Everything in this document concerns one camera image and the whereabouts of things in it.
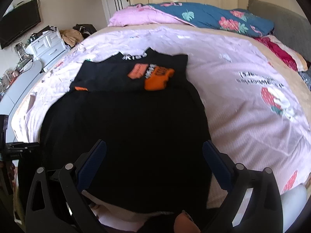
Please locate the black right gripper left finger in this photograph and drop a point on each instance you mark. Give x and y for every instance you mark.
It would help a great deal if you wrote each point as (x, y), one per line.
(55, 202)

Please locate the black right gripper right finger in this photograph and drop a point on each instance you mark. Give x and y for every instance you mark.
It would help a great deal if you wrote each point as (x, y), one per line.
(252, 203)

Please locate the black sweater with orange patches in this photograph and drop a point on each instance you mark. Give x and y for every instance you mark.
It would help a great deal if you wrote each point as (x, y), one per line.
(153, 123)

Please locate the right hand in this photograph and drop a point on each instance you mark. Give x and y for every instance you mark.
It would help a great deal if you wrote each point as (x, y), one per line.
(184, 224)

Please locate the white round side table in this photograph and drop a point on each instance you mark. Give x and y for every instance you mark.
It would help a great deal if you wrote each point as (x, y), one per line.
(16, 93)

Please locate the white drawer unit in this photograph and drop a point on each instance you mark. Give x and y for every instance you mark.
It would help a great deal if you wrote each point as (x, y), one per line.
(48, 48)

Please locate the lilac strawberry bear blanket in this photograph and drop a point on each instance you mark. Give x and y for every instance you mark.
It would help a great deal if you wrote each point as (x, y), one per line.
(256, 128)

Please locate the tan crumpled bag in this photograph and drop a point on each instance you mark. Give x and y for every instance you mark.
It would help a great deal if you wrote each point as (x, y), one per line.
(71, 37)

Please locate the beige bed sheet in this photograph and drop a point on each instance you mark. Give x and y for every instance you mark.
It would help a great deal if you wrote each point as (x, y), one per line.
(152, 56)

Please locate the black bag on floor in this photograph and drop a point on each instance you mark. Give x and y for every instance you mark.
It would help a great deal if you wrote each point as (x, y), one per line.
(85, 29)

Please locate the blue patterned small pillow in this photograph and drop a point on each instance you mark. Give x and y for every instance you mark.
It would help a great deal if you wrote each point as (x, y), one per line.
(306, 78)

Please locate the red and cream pillow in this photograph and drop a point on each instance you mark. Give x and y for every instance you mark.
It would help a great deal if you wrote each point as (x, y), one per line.
(291, 58)

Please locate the grey padded headboard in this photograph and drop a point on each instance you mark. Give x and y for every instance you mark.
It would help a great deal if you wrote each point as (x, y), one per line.
(291, 28)

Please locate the black wall television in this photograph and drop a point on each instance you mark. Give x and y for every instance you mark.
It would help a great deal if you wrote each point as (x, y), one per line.
(19, 21)

